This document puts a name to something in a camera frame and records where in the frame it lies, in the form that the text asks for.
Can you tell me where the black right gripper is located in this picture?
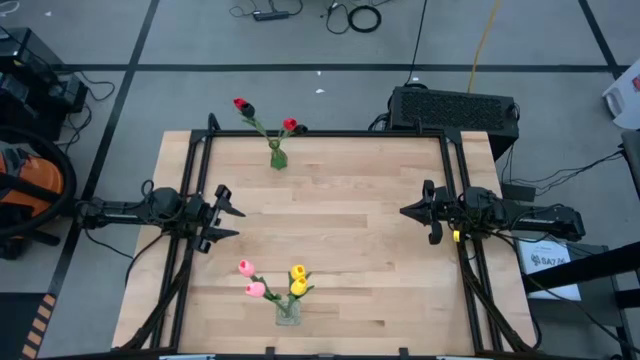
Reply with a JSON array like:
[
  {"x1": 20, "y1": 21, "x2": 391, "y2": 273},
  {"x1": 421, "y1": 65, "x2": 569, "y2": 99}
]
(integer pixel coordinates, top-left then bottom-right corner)
[{"x1": 399, "y1": 179, "x2": 471, "y2": 246}]

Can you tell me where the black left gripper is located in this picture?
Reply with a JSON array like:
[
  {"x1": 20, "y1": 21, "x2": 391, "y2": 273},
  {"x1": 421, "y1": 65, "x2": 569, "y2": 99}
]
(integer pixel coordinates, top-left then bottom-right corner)
[{"x1": 187, "y1": 183, "x2": 247, "y2": 255}]

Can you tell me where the pink artificial tulip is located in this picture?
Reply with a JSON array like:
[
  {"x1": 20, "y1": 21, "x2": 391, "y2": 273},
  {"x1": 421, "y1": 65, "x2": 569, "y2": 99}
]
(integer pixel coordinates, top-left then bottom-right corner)
[
  {"x1": 244, "y1": 281, "x2": 289, "y2": 314},
  {"x1": 238, "y1": 258, "x2": 289, "y2": 314}
]

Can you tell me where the green glass vase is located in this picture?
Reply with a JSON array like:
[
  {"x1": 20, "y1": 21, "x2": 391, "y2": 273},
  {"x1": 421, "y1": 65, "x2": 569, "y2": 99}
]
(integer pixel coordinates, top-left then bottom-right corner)
[{"x1": 268, "y1": 138, "x2": 290, "y2": 171}]

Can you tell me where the yellow artificial tulip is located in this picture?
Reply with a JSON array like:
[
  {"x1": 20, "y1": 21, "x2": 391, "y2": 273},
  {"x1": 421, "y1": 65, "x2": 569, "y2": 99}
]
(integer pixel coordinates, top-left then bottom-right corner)
[
  {"x1": 285, "y1": 277, "x2": 316, "y2": 314},
  {"x1": 288, "y1": 263, "x2": 311, "y2": 306}
]

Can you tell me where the red artificial tulip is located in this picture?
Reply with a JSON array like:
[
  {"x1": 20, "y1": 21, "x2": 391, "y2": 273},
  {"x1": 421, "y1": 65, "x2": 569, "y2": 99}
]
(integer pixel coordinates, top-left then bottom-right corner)
[
  {"x1": 233, "y1": 97, "x2": 276, "y2": 146},
  {"x1": 275, "y1": 117, "x2": 299, "y2": 147}
]

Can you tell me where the clear cut-glass vase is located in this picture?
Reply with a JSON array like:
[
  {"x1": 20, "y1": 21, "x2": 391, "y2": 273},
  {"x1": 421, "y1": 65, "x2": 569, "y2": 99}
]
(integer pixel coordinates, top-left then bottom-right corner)
[{"x1": 275, "y1": 298, "x2": 303, "y2": 327}]

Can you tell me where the black power brick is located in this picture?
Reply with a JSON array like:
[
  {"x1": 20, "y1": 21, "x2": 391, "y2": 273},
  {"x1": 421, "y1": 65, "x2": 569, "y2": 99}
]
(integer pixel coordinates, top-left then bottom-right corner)
[{"x1": 501, "y1": 183, "x2": 537, "y2": 204}]

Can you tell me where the black computer case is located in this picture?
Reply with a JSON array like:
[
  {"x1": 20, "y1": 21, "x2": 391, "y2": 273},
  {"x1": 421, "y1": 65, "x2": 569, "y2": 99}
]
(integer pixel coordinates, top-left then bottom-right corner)
[{"x1": 388, "y1": 85, "x2": 521, "y2": 161}]

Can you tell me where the white printed box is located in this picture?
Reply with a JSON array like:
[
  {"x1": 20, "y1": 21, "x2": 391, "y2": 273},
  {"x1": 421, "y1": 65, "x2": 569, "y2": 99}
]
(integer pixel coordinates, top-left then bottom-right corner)
[{"x1": 514, "y1": 237, "x2": 584, "y2": 301}]

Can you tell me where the black metal bar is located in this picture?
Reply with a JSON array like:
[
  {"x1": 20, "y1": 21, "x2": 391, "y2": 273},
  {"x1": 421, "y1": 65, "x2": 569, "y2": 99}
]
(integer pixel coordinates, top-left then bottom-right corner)
[{"x1": 522, "y1": 243, "x2": 640, "y2": 294}]

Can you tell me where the orange black vacuum cleaner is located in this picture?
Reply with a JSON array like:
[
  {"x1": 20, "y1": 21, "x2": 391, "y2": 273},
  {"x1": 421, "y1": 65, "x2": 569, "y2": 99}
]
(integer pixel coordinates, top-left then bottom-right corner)
[{"x1": 0, "y1": 124, "x2": 79, "y2": 261}]

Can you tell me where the black power strip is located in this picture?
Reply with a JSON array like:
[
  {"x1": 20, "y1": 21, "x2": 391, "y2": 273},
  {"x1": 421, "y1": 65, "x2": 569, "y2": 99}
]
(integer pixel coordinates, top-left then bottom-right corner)
[{"x1": 252, "y1": 9, "x2": 291, "y2": 23}]

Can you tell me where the white angular box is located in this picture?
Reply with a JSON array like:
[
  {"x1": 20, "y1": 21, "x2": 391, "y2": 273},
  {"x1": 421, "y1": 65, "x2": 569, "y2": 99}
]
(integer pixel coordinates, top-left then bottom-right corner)
[{"x1": 602, "y1": 72, "x2": 640, "y2": 131}]

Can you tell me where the black equipment stack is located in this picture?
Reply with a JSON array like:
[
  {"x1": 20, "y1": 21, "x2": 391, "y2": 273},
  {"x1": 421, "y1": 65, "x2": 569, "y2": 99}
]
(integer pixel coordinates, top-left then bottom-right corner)
[{"x1": 0, "y1": 25, "x2": 90, "y2": 142}]

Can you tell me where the black metal table frame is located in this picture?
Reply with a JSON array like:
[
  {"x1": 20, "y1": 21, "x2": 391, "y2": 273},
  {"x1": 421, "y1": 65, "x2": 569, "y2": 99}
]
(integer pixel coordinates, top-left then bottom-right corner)
[{"x1": 117, "y1": 113, "x2": 539, "y2": 360}]

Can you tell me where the thin black floor cable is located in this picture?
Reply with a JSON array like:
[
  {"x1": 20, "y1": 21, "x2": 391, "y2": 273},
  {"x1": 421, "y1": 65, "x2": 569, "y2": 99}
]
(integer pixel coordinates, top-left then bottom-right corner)
[
  {"x1": 323, "y1": 0, "x2": 352, "y2": 36},
  {"x1": 504, "y1": 148, "x2": 626, "y2": 197}
]

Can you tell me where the black hanging cable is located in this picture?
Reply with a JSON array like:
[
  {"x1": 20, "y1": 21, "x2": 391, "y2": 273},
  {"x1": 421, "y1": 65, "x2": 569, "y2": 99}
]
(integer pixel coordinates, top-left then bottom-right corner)
[{"x1": 403, "y1": 0, "x2": 429, "y2": 86}]

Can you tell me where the yellow hanging cable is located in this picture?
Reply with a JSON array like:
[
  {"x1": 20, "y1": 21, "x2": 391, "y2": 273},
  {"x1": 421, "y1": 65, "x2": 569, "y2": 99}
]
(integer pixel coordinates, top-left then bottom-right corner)
[{"x1": 467, "y1": 0, "x2": 503, "y2": 94}]

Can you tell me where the coiled black cable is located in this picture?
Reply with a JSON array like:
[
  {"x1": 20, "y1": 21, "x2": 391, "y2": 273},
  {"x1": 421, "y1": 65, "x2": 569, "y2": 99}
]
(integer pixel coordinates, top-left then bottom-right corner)
[{"x1": 347, "y1": 4, "x2": 383, "y2": 34}]

